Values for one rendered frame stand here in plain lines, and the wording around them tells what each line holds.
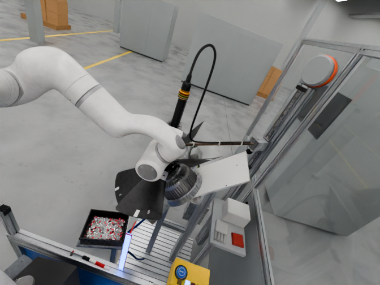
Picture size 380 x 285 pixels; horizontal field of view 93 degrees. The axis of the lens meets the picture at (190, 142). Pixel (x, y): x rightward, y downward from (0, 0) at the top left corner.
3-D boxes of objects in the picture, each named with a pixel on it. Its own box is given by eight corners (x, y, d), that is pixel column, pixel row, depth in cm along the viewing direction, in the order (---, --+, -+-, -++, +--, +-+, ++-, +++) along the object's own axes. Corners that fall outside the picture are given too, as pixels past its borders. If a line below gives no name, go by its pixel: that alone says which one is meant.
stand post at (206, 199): (173, 255, 179) (219, 178, 115) (171, 265, 172) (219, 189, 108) (169, 254, 179) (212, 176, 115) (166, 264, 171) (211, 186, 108)
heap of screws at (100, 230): (125, 220, 110) (125, 216, 108) (119, 244, 99) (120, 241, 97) (91, 216, 105) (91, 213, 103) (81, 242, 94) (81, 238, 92)
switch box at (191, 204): (201, 215, 152) (210, 199, 140) (199, 225, 145) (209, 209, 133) (184, 208, 152) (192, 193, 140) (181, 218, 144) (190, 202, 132)
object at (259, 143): (257, 145, 124) (263, 135, 120) (263, 151, 120) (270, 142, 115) (246, 145, 119) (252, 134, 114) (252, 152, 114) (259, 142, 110)
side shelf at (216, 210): (241, 209, 143) (242, 207, 141) (244, 257, 113) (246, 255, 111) (212, 199, 143) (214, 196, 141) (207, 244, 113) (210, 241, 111)
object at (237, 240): (242, 236, 121) (243, 234, 120) (243, 248, 114) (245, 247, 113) (230, 232, 121) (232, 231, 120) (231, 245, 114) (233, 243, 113)
